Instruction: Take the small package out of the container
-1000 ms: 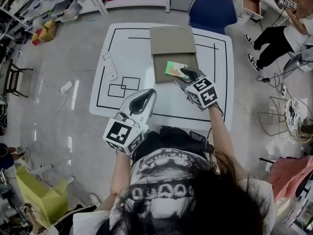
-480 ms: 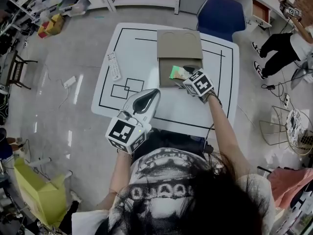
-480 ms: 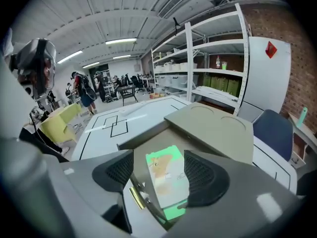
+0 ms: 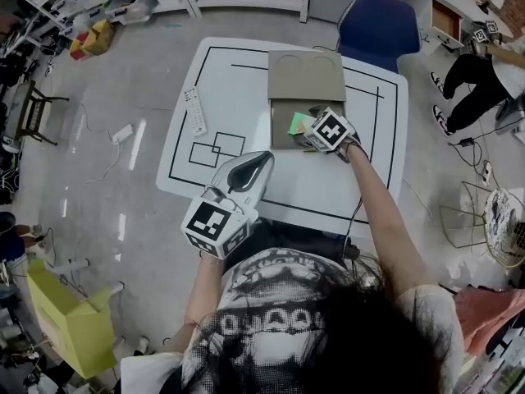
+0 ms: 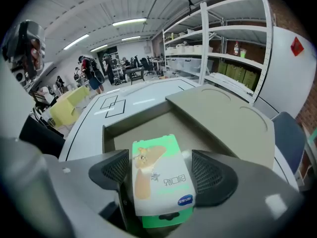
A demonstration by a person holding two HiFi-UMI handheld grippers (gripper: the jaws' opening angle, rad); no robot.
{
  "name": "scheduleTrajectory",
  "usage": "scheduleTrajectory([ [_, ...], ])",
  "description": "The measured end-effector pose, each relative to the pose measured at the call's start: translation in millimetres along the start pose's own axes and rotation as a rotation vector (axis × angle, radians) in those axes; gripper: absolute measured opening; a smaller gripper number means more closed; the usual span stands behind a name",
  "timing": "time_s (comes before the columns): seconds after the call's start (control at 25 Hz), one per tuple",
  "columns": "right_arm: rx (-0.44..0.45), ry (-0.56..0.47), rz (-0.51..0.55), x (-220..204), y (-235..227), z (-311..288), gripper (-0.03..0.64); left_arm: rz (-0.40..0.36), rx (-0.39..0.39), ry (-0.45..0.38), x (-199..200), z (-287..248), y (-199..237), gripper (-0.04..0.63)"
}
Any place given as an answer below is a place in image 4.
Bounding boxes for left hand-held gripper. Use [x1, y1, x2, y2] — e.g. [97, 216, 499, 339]
[180, 150, 276, 261]

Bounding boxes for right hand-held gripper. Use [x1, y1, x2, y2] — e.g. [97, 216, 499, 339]
[293, 104, 357, 154]

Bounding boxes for green and white small packet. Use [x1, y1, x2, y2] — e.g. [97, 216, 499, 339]
[288, 112, 316, 138]

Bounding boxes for grey cardboard box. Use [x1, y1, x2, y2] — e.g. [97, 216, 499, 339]
[267, 49, 350, 153]

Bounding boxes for person's right forearm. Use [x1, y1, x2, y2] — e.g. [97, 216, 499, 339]
[343, 140, 438, 300]

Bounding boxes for person's left forearm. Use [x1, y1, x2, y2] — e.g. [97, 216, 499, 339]
[163, 255, 226, 355]

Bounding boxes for yellow-green cardboard box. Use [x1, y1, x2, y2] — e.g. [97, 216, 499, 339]
[25, 258, 119, 380]

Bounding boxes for person's black trousers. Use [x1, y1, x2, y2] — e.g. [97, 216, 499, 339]
[244, 217, 363, 271]

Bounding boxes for white remote control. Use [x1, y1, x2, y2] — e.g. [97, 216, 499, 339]
[182, 85, 208, 137]

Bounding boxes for white low table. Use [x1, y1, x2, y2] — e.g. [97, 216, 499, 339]
[155, 37, 409, 240]

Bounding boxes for blue chair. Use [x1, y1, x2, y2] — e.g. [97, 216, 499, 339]
[336, 0, 422, 74]

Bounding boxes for person's white printed t-shirt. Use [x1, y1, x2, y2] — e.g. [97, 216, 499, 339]
[120, 246, 465, 394]

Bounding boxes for white drawer cabinet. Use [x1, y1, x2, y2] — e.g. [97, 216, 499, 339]
[425, 0, 514, 53]

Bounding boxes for small black table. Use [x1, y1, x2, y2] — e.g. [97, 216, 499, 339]
[17, 79, 70, 146]

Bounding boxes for pink cloth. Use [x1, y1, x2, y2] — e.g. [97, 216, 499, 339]
[452, 286, 525, 357]

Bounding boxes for gold wire basket table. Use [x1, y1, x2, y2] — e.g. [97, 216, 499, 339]
[438, 180, 490, 250]

